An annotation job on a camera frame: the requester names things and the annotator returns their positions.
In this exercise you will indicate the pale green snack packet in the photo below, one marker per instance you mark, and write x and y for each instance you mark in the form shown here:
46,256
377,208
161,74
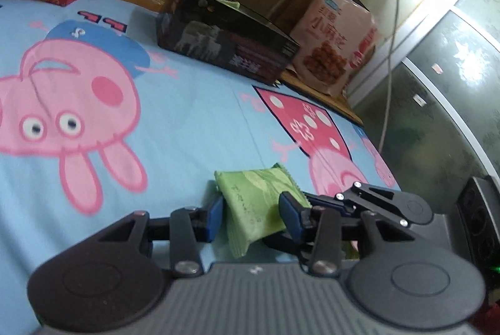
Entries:
250,202

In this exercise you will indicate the large pink snack bag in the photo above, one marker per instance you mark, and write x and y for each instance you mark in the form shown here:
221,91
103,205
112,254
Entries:
332,46

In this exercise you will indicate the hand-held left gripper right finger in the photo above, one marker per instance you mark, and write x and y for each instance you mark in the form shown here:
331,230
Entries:
291,218

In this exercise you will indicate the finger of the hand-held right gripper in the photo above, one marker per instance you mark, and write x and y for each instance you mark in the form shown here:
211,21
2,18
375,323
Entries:
283,243
332,200

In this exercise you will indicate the patterned glass sliding door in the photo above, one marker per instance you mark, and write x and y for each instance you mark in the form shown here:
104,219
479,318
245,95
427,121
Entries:
449,85

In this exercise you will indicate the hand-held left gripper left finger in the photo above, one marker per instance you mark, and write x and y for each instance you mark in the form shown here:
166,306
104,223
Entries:
215,220

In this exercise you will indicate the black cardboard box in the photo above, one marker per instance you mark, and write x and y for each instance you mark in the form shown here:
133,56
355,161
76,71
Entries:
218,34

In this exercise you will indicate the printed cartoon bed sheet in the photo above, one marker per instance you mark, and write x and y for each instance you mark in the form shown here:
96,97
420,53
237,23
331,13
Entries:
156,124

